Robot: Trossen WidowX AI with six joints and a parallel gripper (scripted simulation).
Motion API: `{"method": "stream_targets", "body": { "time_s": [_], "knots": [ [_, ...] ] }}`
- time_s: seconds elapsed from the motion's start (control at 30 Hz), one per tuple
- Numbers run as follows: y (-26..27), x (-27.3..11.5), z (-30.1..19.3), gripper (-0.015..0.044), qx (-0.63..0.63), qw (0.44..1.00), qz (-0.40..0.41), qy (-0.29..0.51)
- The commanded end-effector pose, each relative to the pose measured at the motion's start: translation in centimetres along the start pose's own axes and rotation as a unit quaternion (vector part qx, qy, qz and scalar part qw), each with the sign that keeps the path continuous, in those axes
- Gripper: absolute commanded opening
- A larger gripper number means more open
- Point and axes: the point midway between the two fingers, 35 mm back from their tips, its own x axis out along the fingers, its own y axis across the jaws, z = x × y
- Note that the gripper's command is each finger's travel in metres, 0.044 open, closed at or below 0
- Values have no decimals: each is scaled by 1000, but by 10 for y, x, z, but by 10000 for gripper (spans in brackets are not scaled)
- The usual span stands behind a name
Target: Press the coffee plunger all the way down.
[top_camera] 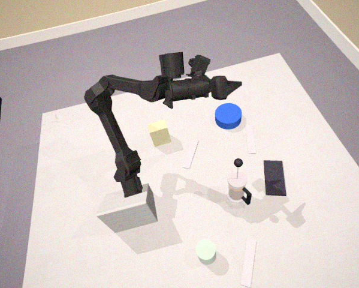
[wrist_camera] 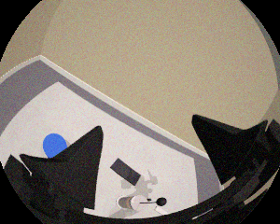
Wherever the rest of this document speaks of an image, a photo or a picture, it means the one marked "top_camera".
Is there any french press with black handle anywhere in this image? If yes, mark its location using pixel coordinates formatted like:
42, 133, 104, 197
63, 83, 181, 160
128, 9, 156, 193
226, 158, 252, 205

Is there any blue cylinder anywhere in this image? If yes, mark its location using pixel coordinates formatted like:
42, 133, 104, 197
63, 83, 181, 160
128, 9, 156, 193
215, 103, 242, 130

